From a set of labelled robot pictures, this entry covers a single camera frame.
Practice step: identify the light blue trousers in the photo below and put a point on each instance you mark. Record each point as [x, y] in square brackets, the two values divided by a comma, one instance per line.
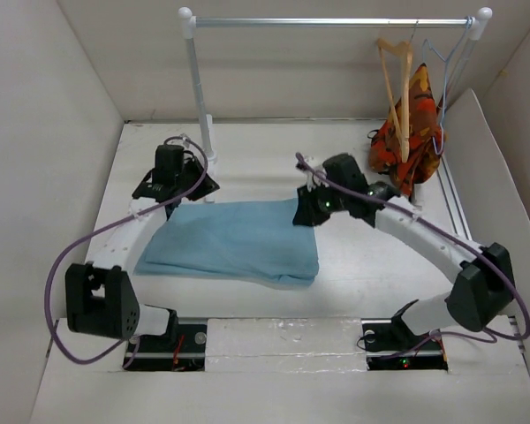
[253, 240]

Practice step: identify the blue wire hanger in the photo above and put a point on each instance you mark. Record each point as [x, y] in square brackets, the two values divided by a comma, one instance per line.
[438, 141]

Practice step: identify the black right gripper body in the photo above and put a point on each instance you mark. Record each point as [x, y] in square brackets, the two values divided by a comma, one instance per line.
[321, 202]

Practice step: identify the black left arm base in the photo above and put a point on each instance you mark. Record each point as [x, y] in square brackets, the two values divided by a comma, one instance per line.
[185, 353]

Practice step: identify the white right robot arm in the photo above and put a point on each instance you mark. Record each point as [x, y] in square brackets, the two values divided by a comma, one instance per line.
[481, 277]

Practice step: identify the white foam block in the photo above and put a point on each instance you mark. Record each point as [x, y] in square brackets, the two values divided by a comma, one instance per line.
[286, 346]

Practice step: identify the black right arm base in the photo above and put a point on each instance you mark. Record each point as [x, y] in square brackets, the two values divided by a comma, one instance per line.
[387, 349]

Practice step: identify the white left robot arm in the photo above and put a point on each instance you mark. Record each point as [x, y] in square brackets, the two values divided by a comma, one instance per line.
[99, 295]

